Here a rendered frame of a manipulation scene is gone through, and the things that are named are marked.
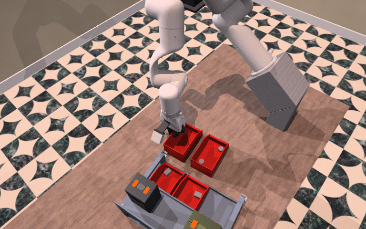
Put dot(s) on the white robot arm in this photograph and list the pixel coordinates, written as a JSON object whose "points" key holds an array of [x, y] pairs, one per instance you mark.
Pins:
{"points": [[227, 15]]}

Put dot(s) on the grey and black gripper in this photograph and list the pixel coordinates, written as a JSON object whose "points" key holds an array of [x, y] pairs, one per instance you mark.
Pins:
{"points": [[177, 124]]}

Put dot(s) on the red bin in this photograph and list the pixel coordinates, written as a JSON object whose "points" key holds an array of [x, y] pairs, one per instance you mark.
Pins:
{"points": [[186, 189], [167, 183], [208, 151], [181, 146]]}

